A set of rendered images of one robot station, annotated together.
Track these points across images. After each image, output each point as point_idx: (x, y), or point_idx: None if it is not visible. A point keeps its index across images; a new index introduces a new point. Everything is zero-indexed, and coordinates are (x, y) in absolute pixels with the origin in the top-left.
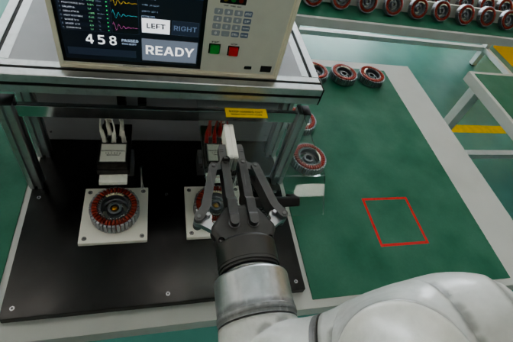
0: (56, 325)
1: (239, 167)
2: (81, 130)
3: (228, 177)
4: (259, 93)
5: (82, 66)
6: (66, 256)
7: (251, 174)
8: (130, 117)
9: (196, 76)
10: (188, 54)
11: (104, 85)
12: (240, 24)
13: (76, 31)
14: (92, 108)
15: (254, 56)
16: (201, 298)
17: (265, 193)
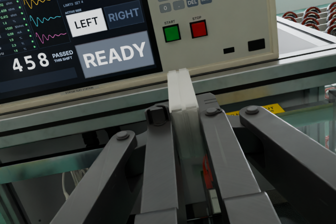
0: None
1: (202, 128)
2: None
3: (162, 153)
4: (259, 81)
5: (19, 107)
6: None
7: (251, 147)
8: (88, 164)
9: (161, 83)
10: (139, 52)
11: (42, 122)
12: None
13: (0, 59)
14: (38, 161)
15: (232, 29)
16: None
17: (316, 175)
